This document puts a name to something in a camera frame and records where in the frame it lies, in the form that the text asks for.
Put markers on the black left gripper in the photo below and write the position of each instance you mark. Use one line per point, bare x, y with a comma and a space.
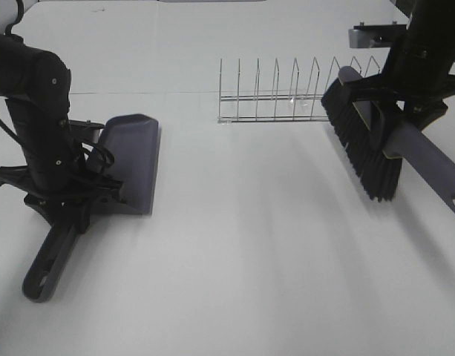
60, 177

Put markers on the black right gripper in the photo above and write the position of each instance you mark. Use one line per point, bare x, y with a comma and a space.
423, 107

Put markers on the grey plastic dustpan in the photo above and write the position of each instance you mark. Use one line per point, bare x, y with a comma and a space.
134, 140

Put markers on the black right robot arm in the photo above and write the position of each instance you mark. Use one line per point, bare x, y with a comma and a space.
416, 79

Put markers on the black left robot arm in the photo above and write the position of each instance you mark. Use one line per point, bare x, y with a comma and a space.
35, 84

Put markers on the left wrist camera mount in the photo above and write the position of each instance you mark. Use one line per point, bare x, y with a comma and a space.
86, 131

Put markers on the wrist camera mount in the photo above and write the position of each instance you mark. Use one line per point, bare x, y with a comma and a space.
375, 36
86, 131

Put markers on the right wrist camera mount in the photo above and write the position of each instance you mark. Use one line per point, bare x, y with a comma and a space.
375, 36

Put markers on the chrome wire dish rack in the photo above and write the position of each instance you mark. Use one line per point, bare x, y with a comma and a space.
251, 96

